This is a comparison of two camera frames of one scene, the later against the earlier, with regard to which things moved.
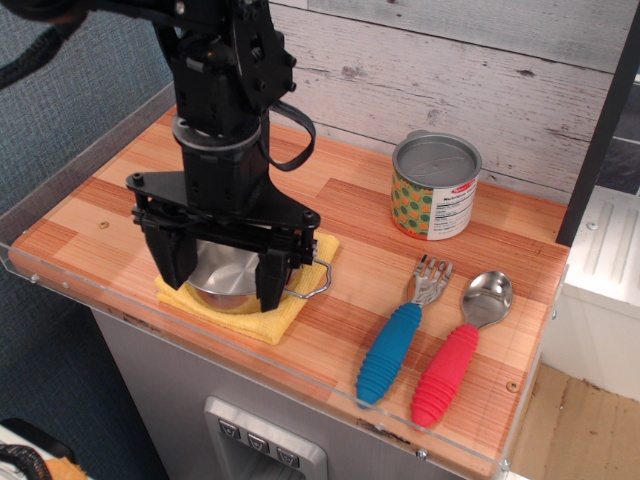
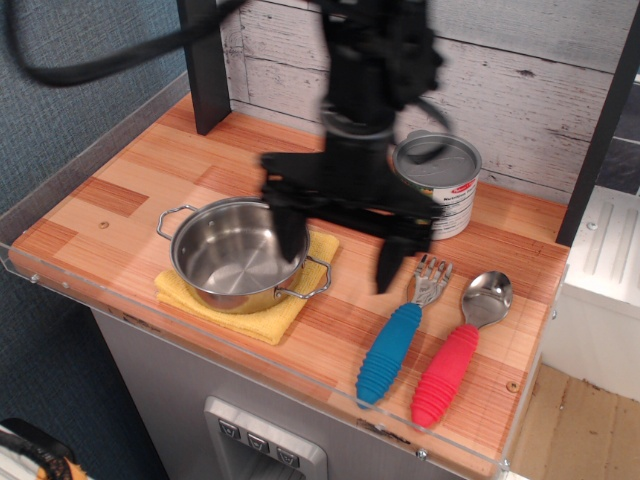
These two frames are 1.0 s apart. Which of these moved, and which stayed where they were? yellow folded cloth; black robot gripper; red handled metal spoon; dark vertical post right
Moved: black robot gripper
Stayed: red handled metal spoon; dark vertical post right; yellow folded cloth
